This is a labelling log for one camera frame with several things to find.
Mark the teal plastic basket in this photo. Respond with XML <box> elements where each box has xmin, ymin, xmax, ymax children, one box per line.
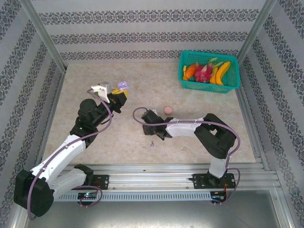
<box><xmin>178</xmin><ymin>50</ymin><xmax>241</xmax><ymax>95</ymax></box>

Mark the orange toy fruit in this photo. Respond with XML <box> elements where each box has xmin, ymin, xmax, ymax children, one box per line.
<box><xmin>185</xmin><ymin>64</ymin><xmax>197</xmax><ymax>79</ymax></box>

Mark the pink toy dragon fruit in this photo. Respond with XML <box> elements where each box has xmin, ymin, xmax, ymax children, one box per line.
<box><xmin>193</xmin><ymin>61</ymin><xmax>214</xmax><ymax>83</ymax></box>

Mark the small circuit board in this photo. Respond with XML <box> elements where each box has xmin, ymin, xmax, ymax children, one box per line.
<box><xmin>77</xmin><ymin>191</ymin><xmax>98</xmax><ymax>200</ymax></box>
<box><xmin>210</xmin><ymin>190</ymin><xmax>228</xmax><ymax>203</ymax></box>

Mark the grey metal base panel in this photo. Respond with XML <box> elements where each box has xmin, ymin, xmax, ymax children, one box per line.
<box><xmin>14</xmin><ymin>190</ymin><xmax>293</xmax><ymax>228</ymax></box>

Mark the yellow toy banana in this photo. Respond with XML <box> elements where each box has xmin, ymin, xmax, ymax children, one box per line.
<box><xmin>209</xmin><ymin>61</ymin><xmax>231</xmax><ymax>86</ymax></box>

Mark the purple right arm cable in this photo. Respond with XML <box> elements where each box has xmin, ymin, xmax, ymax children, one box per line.
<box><xmin>132</xmin><ymin>107</ymin><xmax>242</xmax><ymax>206</ymax></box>

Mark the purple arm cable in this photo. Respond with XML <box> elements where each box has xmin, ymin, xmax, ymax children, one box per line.
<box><xmin>132</xmin><ymin>107</ymin><xmax>242</xmax><ymax>206</ymax></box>
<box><xmin>26</xmin><ymin>87</ymin><xmax>114</xmax><ymax>220</ymax></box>

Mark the aluminium table side rail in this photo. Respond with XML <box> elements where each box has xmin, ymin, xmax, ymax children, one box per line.
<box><xmin>32</xmin><ymin>68</ymin><xmax>68</xmax><ymax>173</ymax></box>
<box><xmin>235</xmin><ymin>90</ymin><xmax>271</xmax><ymax>171</ymax></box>

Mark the aluminium mounting rail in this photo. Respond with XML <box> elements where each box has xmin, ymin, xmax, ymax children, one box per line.
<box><xmin>22</xmin><ymin>163</ymin><xmax>283</xmax><ymax>193</ymax></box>

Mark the grey slotted cable duct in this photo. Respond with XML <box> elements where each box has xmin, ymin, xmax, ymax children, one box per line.
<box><xmin>31</xmin><ymin>191</ymin><xmax>212</xmax><ymax>202</ymax></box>

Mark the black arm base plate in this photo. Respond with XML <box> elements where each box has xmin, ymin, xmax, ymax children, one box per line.
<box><xmin>66</xmin><ymin>174</ymin><xmax>110</xmax><ymax>190</ymax></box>
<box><xmin>192</xmin><ymin>173</ymin><xmax>237</xmax><ymax>190</ymax></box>

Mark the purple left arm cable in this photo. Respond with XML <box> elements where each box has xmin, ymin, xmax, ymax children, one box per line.
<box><xmin>26</xmin><ymin>87</ymin><xmax>114</xmax><ymax>220</ymax></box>

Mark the aluminium frame post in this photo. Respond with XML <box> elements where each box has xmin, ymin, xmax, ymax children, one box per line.
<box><xmin>18</xmin><ymin>0</ymin><xmax>67</xmax><ymax>72</ymax></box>
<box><xmin>236</xmin><ymin>0</ymin><xmax>278</xmax><ymax>63</ymax></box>

